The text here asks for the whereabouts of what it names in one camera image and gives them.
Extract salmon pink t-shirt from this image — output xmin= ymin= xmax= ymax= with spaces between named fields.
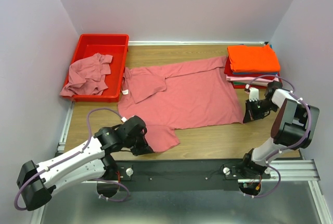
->
xmin=118 ymin=56 xmax=244 ymax=153

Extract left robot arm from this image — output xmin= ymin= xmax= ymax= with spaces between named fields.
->
xmin=14 ymin=116 xmax=153 ymax=211

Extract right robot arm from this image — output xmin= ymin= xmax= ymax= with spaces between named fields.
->
xmin=238 ymin=81 xmax=319 ymax=175

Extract green folded t-shirt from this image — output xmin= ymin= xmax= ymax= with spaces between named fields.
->
xmin=233 ymin=81 xmax=246 ymax=86

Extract light pink folded t-shirt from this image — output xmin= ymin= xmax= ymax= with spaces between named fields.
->
xmin=225 ymin=74 xmax=283 ymax=89

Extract orange folded t-shirt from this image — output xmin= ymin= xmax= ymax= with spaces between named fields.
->
xmin=227 ymin=44 xmax=281 ymax=74

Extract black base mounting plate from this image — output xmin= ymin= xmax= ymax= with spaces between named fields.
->
xmin=117 ymin=159 xmax=271 ymax=192

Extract crumpled pink t-shirt in bin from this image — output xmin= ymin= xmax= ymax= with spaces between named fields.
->
xmin=60 ymin=53 xmax=113 ymax=97

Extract red plastic bin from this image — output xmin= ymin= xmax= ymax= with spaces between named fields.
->
xmin=60 ymin=34 xmax=129 ymax=103

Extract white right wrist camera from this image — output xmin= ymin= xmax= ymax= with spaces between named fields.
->
xmin=245 ymin=84 xmax=259 ymax=102

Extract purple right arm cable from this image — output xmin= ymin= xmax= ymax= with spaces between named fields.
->
xmin=246 ymin=74 xmax=313 ymax=165

